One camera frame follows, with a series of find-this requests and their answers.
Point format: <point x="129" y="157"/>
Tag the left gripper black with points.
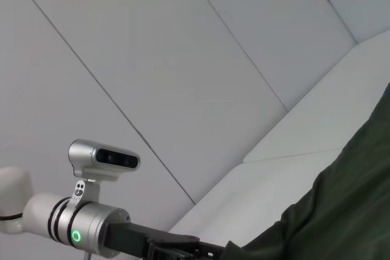
<point x="146" y="243"/>

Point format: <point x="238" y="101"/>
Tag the dark green FREE! t-shirt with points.
<point x="335" y="211"/>

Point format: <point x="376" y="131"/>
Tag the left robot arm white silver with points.
<point x="39" y="211"/>

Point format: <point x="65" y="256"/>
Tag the silver camera mount bracket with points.
<point x="86" y="191"/>

